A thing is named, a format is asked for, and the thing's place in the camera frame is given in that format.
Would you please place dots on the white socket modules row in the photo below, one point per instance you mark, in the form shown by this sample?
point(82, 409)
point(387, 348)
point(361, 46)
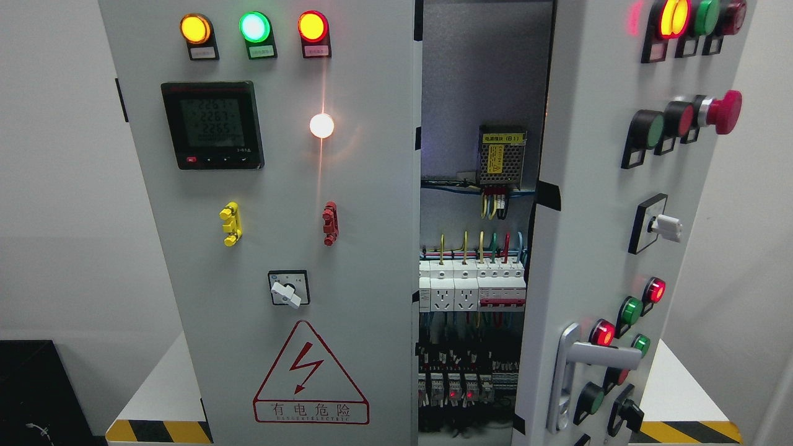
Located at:
point(449, 285)

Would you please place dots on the red mushroom emergency stop button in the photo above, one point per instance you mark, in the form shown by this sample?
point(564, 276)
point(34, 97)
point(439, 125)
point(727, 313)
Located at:
point(722, 113)

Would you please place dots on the grey electrical cabinet body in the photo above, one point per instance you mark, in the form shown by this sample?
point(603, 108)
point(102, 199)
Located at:
point(484, 63)

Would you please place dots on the red electric danger warning sticker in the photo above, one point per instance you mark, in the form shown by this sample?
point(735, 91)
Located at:
point(307, 384)

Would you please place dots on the green indicator lamp left door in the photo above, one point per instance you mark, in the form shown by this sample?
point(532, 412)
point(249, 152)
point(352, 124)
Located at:
point(258, 35)

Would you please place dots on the yellow indicator lamp left door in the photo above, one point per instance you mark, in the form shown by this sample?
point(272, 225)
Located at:
point(198, 32)

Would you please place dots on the perforated metal power supply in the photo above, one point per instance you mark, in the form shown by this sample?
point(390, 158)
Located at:
point(501, 151)

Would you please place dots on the white glowing indicator lamp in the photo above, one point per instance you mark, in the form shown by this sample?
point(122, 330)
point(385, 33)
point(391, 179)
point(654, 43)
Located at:
point(321, 125)

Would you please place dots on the white rotary selector switch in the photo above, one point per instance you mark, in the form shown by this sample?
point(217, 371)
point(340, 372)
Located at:
point(289, 287)

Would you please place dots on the relay terminal block row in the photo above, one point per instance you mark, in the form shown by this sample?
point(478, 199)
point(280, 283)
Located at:
point(460, 375)

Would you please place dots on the black digital power meter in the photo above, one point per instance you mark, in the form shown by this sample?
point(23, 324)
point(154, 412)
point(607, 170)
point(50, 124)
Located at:
point(214, 125)

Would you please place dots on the silver door handle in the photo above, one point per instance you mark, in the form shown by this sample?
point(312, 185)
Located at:
point(566, 406)

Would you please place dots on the red indicator lamp left door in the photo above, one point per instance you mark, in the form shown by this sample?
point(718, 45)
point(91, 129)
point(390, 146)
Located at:
point(314, 31)

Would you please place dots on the white selector switch right door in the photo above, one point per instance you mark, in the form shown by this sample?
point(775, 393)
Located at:
point(650, 222)

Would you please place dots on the grey cabinet door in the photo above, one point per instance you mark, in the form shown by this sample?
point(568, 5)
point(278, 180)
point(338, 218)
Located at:
point(619, 128)
point(361, 288)

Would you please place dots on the red white circuit breaker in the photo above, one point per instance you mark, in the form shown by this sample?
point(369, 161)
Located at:
point(501, 286)

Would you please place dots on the black box at left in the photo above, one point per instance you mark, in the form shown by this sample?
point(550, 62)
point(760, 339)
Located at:
point(38, 404)

